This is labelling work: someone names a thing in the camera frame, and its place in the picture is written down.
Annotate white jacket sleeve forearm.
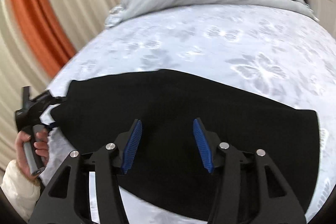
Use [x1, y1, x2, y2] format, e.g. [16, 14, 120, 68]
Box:
[1, 160, 41, 223]

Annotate cream curtain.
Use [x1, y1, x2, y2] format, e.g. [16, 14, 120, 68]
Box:
[1, 0, 120, 169]

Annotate black pants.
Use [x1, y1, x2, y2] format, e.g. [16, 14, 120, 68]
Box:
[51, 69, 319, 220]

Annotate butterfly print bed sheet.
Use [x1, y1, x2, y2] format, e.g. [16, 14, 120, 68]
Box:
[49, 5, 335, 220]

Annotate orange curtain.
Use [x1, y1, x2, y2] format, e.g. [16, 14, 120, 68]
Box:
[10, 0, 76, 78]

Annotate left hand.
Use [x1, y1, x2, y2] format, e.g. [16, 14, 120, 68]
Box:
[15, 128, 49, 181]

